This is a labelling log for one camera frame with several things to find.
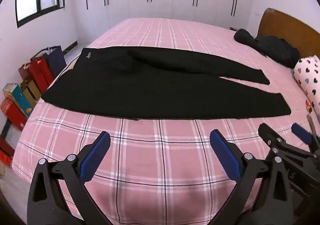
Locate white heart print pillow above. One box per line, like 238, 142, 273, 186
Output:
293, 55, 320, 115

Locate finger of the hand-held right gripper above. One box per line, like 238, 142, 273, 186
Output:
258, 123, 318, 160
291, 114, 320, 153

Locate bed with pink plaid sheet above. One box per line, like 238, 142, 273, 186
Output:
11, 17, 320, 225

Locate brown gold box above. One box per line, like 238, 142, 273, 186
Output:
21, 79, 42, 102

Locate brown wooden headboard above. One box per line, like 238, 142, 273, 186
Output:
257, 8, 320, 59

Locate black jacket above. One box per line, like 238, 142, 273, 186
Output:
234, 28, 300, 69

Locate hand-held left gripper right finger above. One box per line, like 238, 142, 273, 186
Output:
209, 129, 295, 225

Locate teal cardboard box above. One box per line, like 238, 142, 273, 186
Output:
3, 83, 35, 117

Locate black pants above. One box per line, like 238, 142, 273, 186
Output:
41, 46, 292, 119

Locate red gift bag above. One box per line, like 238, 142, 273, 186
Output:
30, 56, 54, 86
18, 63, 49, 94

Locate dark blue gift bag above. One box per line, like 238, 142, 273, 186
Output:
47, 45, 67, 79

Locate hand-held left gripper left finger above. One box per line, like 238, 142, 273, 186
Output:
27, 130, 111, 225

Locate red cardboard box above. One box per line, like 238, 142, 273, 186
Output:
0, 98, 28, 131

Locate flat red box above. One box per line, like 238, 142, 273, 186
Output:
0, 137, 15, 168

